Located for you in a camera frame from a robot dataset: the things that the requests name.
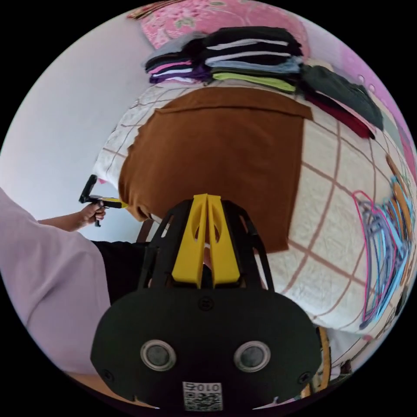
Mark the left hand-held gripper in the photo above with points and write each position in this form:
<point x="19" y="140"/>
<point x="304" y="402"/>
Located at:
<point x="96" y="200"/>

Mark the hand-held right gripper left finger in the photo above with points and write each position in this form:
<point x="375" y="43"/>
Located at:
<point x="187" y="260"/>

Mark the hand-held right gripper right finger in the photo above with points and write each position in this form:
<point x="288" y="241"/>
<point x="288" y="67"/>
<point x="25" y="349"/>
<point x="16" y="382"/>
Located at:
<point x="224" y="260"/>

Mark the brown sweater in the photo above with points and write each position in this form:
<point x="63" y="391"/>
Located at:
<point x="215" y="146"/>

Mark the person's left forearm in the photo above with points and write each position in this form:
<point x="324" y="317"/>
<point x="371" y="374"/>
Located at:
<point x="60" y="223"/>

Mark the person's left hand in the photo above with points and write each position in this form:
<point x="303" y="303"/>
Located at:
<point x="92" y="216"/>

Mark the person's body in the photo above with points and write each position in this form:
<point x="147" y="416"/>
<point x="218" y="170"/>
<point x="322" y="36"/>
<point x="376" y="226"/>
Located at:
<point x="49" y="277"/>

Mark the bed with checked quilt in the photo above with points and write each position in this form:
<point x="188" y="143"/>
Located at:
<point x="329" y="208"/>

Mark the heap of coloured clothes hangers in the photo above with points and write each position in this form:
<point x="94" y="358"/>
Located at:
<point x="387" y="241"/>

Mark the pink floral pillow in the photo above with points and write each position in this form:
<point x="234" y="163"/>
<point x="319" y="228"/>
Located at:
<point x="169" y="22"/>

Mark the pile of clothes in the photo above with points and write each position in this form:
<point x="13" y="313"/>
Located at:
<point x="254" y="62"/>

